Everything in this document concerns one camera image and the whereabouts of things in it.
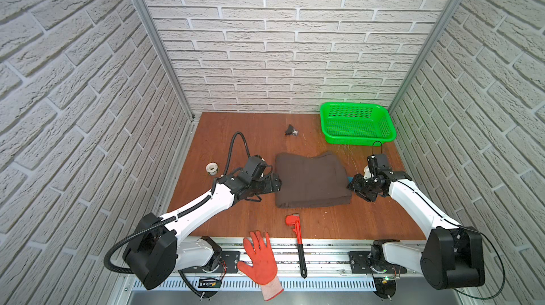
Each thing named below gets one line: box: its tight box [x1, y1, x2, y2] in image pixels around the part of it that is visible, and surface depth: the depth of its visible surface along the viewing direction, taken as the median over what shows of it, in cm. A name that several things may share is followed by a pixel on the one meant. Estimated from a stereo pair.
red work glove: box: [237, 230, 284, 302], surface depth 74 cm
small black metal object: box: [283, 124, 299, 137], surface depth 113 cm
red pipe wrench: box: [285, 213, 308, 279], surface depth 80 cm
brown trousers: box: [274, 151, 352, 209], surface depth 89 cm
